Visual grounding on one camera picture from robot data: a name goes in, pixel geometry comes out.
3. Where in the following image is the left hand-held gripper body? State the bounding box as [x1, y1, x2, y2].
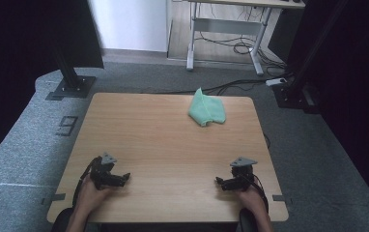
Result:
[90, 152, 118, 190]

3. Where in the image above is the person's left hand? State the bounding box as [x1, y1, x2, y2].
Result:
[75, 175, 117, 215]

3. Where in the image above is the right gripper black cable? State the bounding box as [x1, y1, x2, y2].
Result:
[246, 173, 270, 215]

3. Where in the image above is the black computer case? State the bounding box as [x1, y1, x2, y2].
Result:
[267, 9, 300, 63]

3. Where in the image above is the white power strip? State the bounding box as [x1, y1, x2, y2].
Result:
[265, 77, 289, 88]

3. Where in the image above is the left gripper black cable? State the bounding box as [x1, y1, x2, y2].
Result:
[71, 157, 103, 209]

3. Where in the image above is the black stand with base plate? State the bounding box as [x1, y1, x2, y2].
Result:
[45, 47, 97, 102]
[270, 0, 351, 114]

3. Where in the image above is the small black tape strip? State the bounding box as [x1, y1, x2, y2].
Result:
[41, 192, 67, 206]
[271, 194, 294, 206]

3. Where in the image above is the black chair armrest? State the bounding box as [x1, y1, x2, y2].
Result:
[50, 207, 74, 232]

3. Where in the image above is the tangle of black cables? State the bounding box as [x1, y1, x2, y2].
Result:
[194, 4, 287, 71]

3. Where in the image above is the person's right hand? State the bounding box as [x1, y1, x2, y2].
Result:
[235, 185, 268, 217]

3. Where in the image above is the white metal frame desk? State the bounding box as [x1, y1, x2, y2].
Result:
[172, 0, 306, 77]

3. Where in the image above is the long black floor cable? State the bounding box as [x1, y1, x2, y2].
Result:
[140, 78, 269, 97]

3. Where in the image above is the black curtain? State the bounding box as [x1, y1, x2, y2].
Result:
[285, 0, 369, 220]
[0, 0, 105, 170]

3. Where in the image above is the green towel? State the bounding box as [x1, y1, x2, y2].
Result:
[187, 87, 227, 128]

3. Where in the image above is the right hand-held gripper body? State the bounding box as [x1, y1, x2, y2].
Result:
[230, 157, 258, 191]

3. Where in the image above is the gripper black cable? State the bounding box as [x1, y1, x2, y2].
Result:
[71, 157, 103, 209]
[246, 173, 270, 215]

